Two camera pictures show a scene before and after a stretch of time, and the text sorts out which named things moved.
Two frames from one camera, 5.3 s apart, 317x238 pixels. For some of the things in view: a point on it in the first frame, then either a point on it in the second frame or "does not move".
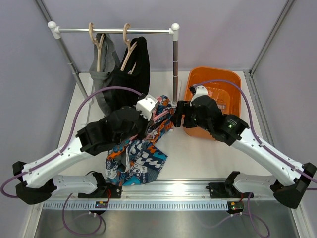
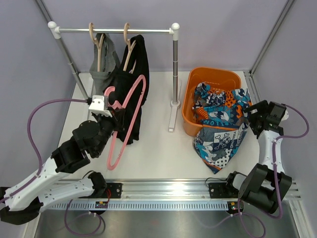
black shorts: x=134 y=75 does not move
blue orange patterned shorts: x=138 y=160 to x=221 y=124
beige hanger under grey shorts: x=98 y=45 does not move
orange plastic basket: x=228 y=96 does not move
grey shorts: x=109 y=62 does not move
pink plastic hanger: x=154 y=118 to x=134 y=120
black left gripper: x=146 y=124 to x=117 y=119
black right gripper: x=184 y=107 to x=261 y=106
